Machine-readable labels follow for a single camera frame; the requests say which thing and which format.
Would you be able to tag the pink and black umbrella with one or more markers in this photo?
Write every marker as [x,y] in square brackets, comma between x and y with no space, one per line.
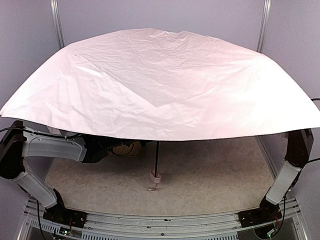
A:
[154,85]

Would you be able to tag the aluminium front rail frame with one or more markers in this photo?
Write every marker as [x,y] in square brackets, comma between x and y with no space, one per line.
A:
[111,226]

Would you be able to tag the right aluminium corner post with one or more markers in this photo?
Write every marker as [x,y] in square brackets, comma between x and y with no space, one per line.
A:
[263,25]

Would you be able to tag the left aluminium corner post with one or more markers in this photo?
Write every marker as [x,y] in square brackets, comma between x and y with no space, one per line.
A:
[57,22]

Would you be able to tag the aluminium corner post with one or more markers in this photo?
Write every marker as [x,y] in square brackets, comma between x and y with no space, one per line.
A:
[263,25]
[57,22]

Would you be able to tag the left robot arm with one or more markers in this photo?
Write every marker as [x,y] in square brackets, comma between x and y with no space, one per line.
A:
[27,154]

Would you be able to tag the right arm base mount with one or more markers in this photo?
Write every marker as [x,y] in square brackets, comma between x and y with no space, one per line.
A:
[258,216]

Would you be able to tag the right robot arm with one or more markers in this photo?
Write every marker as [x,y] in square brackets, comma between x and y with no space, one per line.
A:
[297,156]

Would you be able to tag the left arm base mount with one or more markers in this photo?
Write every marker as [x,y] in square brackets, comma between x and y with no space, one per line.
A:
[68,217]

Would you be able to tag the woven bamboo tray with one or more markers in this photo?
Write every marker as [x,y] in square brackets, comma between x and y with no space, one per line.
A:
[132,150]

